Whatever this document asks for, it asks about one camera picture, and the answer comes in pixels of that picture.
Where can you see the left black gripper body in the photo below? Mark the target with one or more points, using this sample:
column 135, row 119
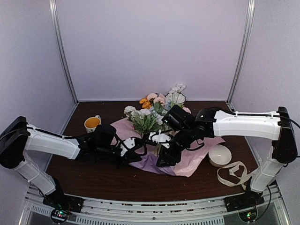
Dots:
column 103, row 151

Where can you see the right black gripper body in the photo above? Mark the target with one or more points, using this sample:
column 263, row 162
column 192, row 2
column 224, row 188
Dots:
column 183, row 137

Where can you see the purple pink wrapping paper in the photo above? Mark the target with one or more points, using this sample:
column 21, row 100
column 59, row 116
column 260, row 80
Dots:
column 189, row 161

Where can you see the blue fake flower stem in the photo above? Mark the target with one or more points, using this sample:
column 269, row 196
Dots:
column 160, row 108

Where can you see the white flower bunch green leaves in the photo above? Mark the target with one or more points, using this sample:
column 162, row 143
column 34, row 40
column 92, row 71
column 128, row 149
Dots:
column 145, row 121

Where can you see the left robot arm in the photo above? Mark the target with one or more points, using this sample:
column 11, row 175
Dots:
column 20, row 137

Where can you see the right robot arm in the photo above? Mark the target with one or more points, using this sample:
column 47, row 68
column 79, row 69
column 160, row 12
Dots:
column 216, row 122

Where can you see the patterned mug yellow inside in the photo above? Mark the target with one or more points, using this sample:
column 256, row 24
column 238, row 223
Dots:
column 91, row 123

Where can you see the scalloped white bowl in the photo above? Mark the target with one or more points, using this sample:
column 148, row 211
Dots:
column 175, row 99

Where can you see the plain white bowl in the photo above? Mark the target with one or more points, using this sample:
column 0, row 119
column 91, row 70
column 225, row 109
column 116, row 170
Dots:
column 219, row 156

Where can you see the beige ribbon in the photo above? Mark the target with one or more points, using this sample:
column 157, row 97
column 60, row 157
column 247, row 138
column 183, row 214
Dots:
column 232, row 169

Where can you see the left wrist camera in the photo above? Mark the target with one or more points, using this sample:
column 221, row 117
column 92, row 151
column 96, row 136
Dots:
column 126, row 145

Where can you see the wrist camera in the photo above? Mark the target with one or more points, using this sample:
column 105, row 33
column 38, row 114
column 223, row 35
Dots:
column 161, row 138
column 126, row 145

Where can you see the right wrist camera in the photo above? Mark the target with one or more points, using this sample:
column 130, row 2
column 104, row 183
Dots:
column 161, row 138

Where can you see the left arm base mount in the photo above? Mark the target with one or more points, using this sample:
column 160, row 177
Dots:
column 62, row 211

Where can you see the front aluminium rail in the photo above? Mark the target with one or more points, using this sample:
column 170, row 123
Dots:
column 211, row 211

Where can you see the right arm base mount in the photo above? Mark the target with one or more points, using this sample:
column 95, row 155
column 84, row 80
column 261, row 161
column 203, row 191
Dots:
column 246, row 206

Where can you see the right aluminium frame post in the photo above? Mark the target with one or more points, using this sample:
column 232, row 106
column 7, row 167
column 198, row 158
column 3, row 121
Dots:
column 243, row 50

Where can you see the aluminium frame post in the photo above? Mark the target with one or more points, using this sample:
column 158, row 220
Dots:
column 62, row 54
column 243, row 50

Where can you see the left aluminium frame post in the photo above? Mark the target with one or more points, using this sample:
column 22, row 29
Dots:
column 62, row 54

